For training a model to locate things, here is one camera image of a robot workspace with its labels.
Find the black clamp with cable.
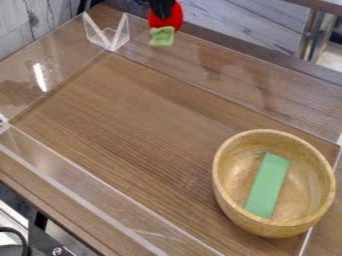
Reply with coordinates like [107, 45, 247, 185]
[0, 212, 76, 256]

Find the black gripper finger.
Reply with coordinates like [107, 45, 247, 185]
[148, 0, 175, 19]

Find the metal table leg background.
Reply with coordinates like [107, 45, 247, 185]
[299, 10, 336, 63]

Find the clear acrylic front wall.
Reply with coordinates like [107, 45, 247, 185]
[0, 120, 223, 256]

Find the clear acrylic corner bracket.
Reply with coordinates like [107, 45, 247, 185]
[81, 12, 129, 52]

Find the green rectangular block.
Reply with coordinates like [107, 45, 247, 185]
[244, 153, 290, 219]

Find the wooden bowl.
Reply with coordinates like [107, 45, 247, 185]
[212, 129, 336, 238]

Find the red plush strawberry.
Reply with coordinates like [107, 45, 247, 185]
[148, 0, 184, 46]

